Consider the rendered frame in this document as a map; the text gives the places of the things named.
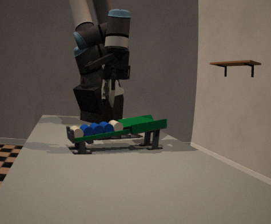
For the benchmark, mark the blue plastic bar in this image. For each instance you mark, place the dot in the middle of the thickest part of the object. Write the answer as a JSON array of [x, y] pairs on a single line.
[[97, 128], [107, 127], [87, 130]]

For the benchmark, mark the tan plastic bar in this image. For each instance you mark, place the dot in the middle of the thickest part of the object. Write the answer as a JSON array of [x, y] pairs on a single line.
[[77, 131], [117, 125]]

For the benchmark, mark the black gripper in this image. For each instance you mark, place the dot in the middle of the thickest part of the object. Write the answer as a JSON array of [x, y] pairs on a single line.
[[113, 70]]

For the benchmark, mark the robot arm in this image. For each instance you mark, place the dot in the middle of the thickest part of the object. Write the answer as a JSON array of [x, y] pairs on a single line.
[[112, 31]]

